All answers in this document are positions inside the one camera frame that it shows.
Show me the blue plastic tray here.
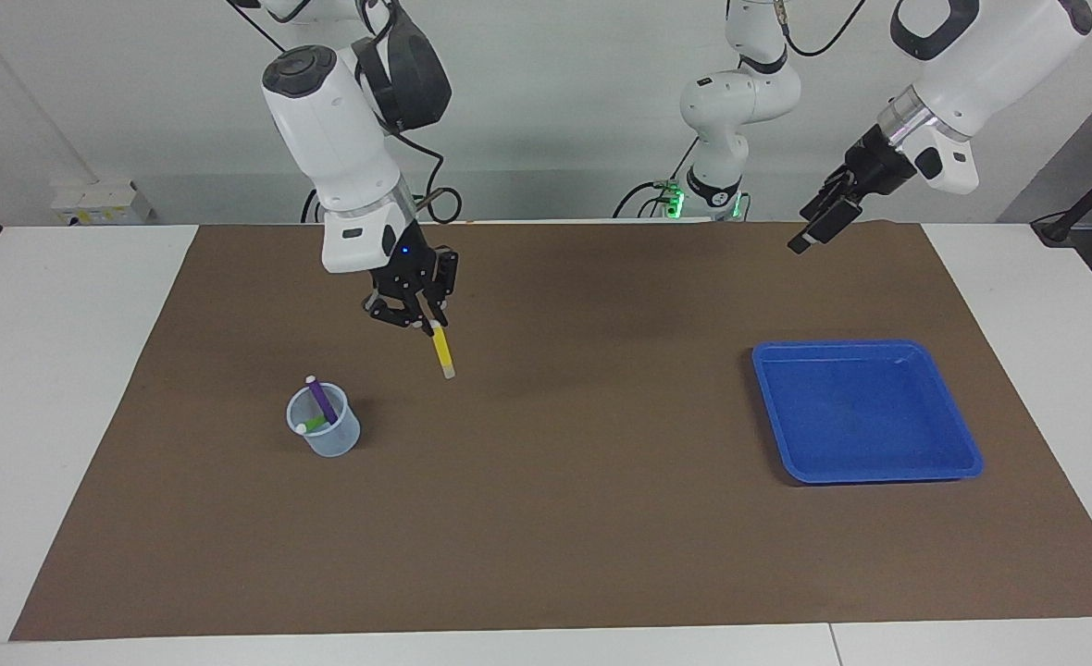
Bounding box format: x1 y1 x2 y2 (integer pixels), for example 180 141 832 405
751 339 985 486

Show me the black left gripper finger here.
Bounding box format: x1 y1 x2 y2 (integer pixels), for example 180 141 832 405
800 168 857 223
787 196 864 255

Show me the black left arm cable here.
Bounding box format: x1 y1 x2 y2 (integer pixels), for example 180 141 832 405
782 0 866 56

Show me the black stand pole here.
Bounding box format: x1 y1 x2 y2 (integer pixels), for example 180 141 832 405
1032 148 1092 246

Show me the yellow pen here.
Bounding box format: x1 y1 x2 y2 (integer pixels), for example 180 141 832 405
428 321 457 380

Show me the brown table mat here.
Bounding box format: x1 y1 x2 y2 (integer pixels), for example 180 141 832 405
9 220 1092 642

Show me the purple pen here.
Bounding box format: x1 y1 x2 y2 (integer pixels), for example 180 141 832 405
305 376 339 426

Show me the clear plastic cup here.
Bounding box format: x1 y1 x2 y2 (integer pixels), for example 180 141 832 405
286 383 361 458

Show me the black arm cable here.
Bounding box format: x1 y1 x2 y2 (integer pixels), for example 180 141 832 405
782 0 866 56
227 0 464 226

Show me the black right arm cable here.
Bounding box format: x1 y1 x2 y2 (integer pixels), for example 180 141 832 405
227 0 464 226

